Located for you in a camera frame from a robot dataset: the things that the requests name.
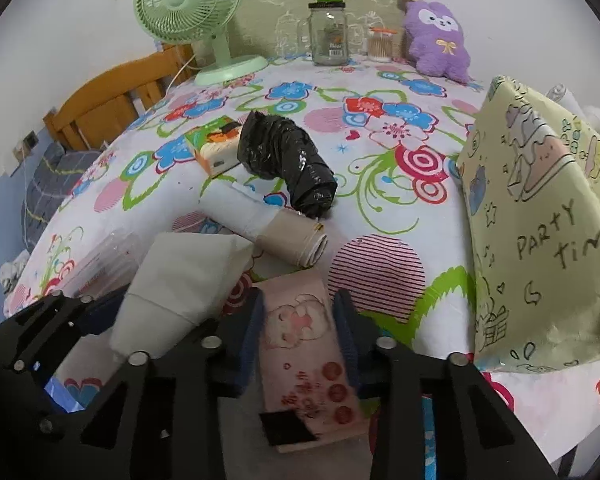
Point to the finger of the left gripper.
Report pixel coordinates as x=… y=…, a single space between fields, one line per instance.
x=101 y=313

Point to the green orange tissue box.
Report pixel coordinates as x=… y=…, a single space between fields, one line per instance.
x=215 y=145

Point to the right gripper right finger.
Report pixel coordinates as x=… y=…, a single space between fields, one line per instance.
x=476 y=436

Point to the grey plaid pillow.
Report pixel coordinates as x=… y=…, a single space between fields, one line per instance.
x=52 y=181

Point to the purple plush bunny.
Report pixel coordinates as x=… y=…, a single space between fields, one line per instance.
x=437 y=41

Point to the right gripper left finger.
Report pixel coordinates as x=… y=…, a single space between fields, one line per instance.
x=159 y=418

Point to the green patterned backboard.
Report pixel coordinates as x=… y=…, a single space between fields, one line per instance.
x=280 y=27

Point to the white bag roll cardboard core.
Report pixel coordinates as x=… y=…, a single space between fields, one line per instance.
x=282 y=232

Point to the wooden chair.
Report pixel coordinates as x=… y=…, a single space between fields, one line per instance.
x=98 y=112

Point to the clear plastic package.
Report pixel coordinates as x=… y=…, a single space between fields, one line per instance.
x=111 y=264

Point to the pink cartoon tissue pack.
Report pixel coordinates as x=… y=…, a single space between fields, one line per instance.
x=307 y=398

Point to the black plastic bag roll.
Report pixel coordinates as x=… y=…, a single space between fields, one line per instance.
x=272 y=146

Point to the green desk fan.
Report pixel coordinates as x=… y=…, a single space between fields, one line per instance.
x=188 y=21

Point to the glass jar with green lid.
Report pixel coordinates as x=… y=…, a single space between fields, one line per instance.
x=328 y=28

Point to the small cotton swab jar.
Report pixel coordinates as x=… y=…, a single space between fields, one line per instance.
x=380 y=44

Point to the yellow patterned storage box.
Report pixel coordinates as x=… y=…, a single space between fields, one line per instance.
x=530 y=173

